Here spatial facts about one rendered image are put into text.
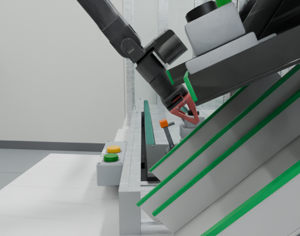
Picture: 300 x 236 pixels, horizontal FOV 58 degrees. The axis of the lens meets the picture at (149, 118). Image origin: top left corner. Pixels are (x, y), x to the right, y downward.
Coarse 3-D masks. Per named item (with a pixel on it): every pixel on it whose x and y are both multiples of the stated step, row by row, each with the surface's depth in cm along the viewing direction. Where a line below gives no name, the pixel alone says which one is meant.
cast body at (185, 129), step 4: (188, 112) 69; (192, 112) 68; (188, 116) 68; (192, 116) 68; (200, 116) 68; (204, 116) 68; (184, 120) 72; (200, 120) 68; (188, 124) 68; (192, 124) 68; (196, 124) 68; (180, 128) 71; (184, 128) 68; (188, 128) 69; (192, 128) 69; (180, 132) 71; (184, 132) 69; (188, 132) 69; (184, 136) 69
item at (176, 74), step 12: (252, 0) 43; (264, 0) 32; (276, 0) 32; (252, 12) 32; (264, 12) 32; (252, 24) 32; (264, 24) 32; (168, 72) 35; (180, 72) 35; (180, 84) 35
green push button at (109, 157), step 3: (111, 153) 75; (105, 156) 72; (108, 156) 72; (111, 156) 72; (114, 156) 72; (117, 156) 73; (105, 159) 72; (108, 159) 71; (111, 159) 71; (114, 159) 72; (117, 159) 73
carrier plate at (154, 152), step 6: (150, 144) 83; (156, 144) 83; (162, 144) 83; (168, 144) 83; (150, 150) 78; (156, 150) 78; (162, 150) 78; (150, 156) 73; (156, 156) 73; (162, 156) 73; (150, 162) 68; (156, 162) 68; (150, 168) 65; (150, 174) 61; (150, 180) 60; (156, 180) 60
